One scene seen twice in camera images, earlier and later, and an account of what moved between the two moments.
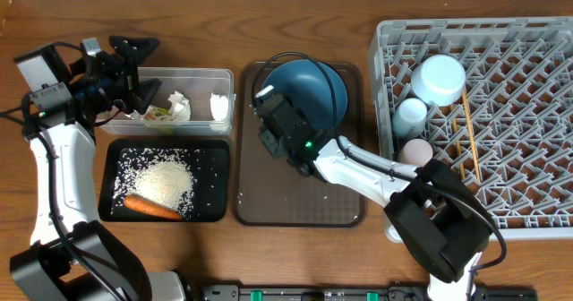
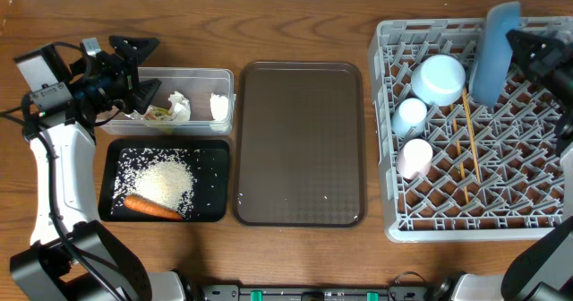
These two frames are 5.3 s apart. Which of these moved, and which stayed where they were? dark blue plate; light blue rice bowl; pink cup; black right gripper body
Moved: dark blue plate; black right gripper body
Stayed: pink cup; light blue rice bowl
